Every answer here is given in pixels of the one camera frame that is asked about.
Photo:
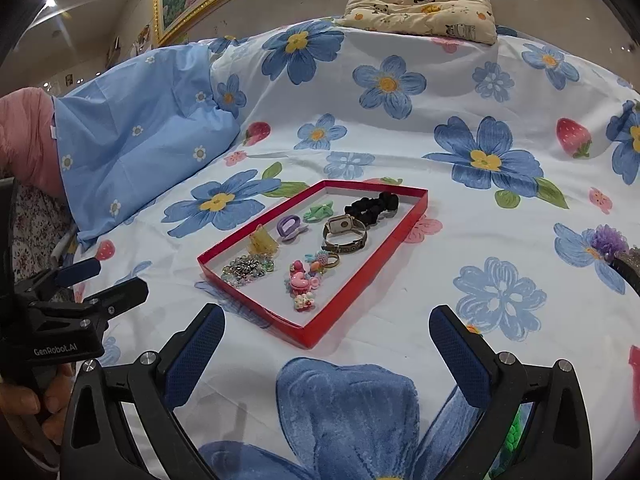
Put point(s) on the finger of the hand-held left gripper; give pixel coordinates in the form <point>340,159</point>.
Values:
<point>120,296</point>
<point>75,271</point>

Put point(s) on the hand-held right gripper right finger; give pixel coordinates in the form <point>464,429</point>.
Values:
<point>462,355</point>

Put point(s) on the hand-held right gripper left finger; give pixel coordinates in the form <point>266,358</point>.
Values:
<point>197,350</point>

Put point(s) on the red cardboard tray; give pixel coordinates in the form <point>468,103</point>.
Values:
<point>350,272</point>

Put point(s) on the black scrunchie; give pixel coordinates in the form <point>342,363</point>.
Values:
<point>365,207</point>

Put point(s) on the person's left hand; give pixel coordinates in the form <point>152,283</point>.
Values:
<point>55,397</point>

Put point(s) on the dark floral cloth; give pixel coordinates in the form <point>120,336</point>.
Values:
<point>35,235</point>

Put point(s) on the small flower hair clip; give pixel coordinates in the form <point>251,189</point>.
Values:
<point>303,303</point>

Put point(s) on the pink duck hair clip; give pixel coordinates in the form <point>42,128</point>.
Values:
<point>300,282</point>

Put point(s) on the yellow hair claw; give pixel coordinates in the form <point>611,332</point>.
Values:
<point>262,242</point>

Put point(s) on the colourful fruit hair clip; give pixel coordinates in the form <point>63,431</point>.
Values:
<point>315,257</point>

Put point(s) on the pink cloth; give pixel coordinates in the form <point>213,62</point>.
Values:
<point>25,130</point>

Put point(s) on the blue pillow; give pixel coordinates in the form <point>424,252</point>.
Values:
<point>145,130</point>

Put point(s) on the purple flower hair clip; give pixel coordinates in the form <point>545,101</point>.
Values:
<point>607,240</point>

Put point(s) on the rhinestone headband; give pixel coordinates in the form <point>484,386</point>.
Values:
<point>629,267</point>

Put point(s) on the floral bedsheet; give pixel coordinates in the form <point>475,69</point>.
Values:
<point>400,135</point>

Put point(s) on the panda print cushion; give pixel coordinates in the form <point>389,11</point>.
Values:
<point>420,10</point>

